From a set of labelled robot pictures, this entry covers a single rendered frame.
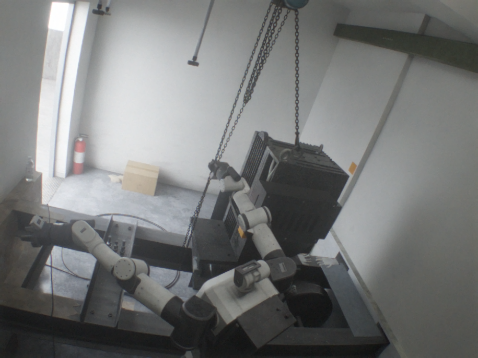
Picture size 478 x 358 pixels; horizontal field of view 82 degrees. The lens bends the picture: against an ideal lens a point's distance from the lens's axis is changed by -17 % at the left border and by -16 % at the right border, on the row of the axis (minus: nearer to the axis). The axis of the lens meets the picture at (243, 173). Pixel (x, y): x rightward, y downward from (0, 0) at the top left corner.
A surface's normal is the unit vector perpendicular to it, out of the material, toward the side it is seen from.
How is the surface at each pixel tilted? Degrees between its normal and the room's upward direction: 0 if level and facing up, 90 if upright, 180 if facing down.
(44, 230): 18
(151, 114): 90
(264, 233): 27
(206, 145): 90
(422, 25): 90
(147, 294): 54
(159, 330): 0
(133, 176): 90
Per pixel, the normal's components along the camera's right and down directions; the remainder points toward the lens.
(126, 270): -0.18, -0.32
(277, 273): 0.00, -0.70
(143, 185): 0.15, 0.47
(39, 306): 0.32, -0.86
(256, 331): 0.36, -0.72
